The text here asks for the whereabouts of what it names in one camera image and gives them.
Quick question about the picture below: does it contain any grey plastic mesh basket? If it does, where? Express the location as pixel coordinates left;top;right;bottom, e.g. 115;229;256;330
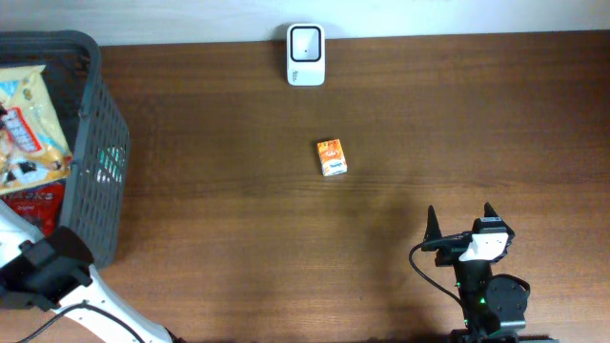
1;30;130;269

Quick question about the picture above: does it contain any beige wet wipes pack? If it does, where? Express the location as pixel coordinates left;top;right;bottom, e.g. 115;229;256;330
1;65;72;194

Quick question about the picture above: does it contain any white barcode scanner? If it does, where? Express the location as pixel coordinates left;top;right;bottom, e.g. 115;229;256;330
286;23;326;87

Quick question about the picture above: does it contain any orange tissue pack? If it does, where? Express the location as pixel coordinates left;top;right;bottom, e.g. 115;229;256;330
316;139;348;177

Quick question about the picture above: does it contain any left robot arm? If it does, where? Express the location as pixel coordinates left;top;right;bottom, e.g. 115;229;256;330
1;204;184;343

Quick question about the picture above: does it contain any red candy bag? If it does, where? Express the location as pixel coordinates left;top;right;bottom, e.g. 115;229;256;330
2;181;65;236

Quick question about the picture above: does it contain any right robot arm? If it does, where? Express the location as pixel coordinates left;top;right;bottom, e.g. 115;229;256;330
408;203;554;343

